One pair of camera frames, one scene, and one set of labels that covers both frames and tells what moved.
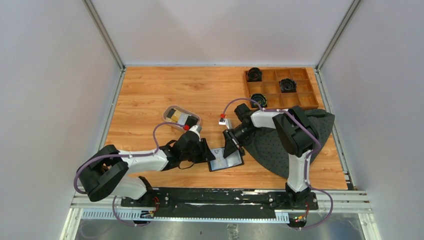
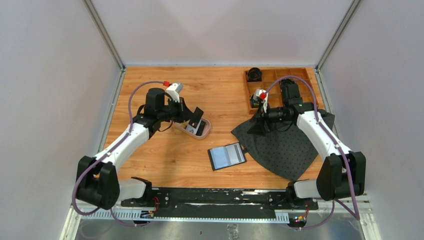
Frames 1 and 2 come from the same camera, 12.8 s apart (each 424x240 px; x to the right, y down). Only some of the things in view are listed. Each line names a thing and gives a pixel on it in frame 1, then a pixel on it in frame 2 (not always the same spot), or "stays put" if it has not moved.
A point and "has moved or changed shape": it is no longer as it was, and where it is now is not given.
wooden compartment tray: (304, 97) stays put
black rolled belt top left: (254, 75) stays put
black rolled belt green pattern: (260, 98) stays put
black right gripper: (230, 139) -> (258, 128)
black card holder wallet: (235, 159) stays put
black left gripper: (205, 153) -> (184, 113)
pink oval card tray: (176, 126) has moved or changed shape
